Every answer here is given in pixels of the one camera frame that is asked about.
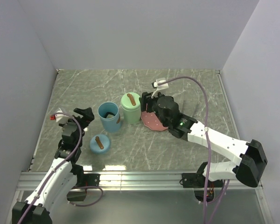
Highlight blue lid with brown handle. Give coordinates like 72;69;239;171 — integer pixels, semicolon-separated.
90;134;111;154

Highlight sushi piece pink centre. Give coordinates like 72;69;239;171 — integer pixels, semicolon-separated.
104;112;115;119

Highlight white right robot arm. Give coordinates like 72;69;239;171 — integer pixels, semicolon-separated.
139;92;267;188

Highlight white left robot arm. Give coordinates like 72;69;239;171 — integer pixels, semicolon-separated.
12;107;95;224

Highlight green plastic container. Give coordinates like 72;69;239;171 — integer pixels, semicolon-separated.
122;107;141;124

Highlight blue plastic container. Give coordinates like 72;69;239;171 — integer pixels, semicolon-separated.
98;102;122;133

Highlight aluminium rail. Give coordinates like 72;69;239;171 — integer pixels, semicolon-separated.
17;169;262;192
27;69;60;172
215;70;241;139

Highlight aluminium front rail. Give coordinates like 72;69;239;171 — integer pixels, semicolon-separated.
17;169;262;192

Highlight green lid with brown handle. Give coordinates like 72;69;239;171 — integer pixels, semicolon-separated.
120;92;140;111

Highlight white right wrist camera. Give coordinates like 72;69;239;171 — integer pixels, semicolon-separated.
151;77;169;98

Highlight pink scalloped plate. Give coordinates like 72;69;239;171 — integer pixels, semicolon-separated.
141;111;168;132

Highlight metal tongs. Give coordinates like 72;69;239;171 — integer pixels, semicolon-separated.
182;99;200;118

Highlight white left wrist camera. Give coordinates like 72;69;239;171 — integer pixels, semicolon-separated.
49;108;69;124

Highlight aluminium left side rail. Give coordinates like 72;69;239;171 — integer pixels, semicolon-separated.
27;69;60;172

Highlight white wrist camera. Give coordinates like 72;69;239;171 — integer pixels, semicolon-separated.
151;77;169;98
49;108;69;124

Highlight aluminium right side rail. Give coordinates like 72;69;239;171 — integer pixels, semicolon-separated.
215;70;241;139

